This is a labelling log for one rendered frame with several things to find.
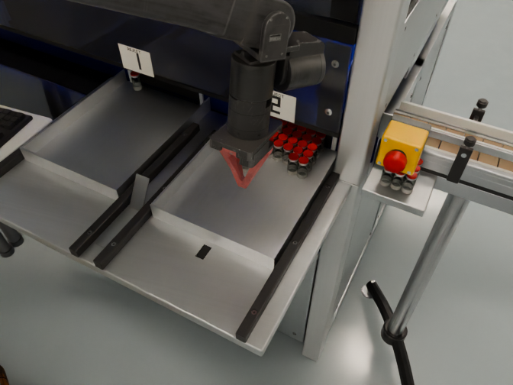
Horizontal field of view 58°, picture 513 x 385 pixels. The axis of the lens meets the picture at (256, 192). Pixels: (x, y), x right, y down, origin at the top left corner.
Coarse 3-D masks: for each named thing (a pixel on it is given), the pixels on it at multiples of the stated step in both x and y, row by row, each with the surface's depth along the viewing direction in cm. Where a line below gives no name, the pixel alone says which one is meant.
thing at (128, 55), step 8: (120, 48) 100; (128, 48) 99; (128, 56) 100; (136, 56) 99; (144, 56) 98; (128, 64) 102; (136, 64) 101; (144, 64) 100; (144, 72) 101; (152, 72) 100
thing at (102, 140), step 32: (96, 96) 111; (128, 96) 115; (160, 96) 115; (64, 128) 106; (96, 128) 106; (128, 128) 106; (160, 128) 106; (32, 160) 98; (64, 160) 99; (96, 160) 99; (128, 160) 99
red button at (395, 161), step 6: (390, 156) 81; (396, 156) 80; (402, 156) 81; (384, 162) 82; (390, 162) 81; (396, 162) 80; (402, 162) 80; (390, 168) 82; (396, 168) 81; (402, 168) 81
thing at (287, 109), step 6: (282, 96) 87; (288, 96) 87; (276, 102) 89; (282, 102) 88; (288, 102) 88; (294, 102) 87; (276, 108) 90; (282, 108) 89; (288, 108) 89; (294, 108) 88; (270, 114) 92; (276, 114) 91; (282, 114) 90; (288, 114) 89; (294, 114) 89; (288, 120) 90; (294, 120) 90
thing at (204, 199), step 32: (192, 160) 94; (224, 160) 99; (320, 160) 99; (192, 192) 92; (224, 192) 92; (256, 192) 92; (288, 192) 92; (192, 224) 83; (224, 224) 87; (256, 224) 87; (288, 224) 87; (256, 256) 80
